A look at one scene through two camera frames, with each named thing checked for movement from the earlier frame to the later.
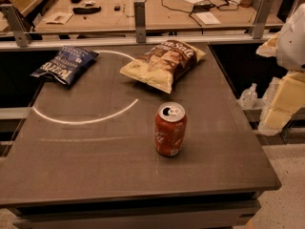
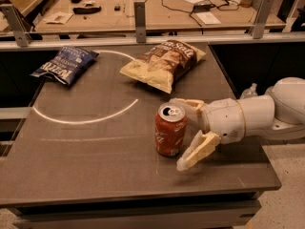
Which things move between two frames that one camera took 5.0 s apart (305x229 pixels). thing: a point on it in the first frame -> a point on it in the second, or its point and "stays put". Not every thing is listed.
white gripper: [293, 45] -> [223, 119]
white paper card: [208, 18] stays put
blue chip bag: [67, 64] stays put
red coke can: [170, 128] stays put
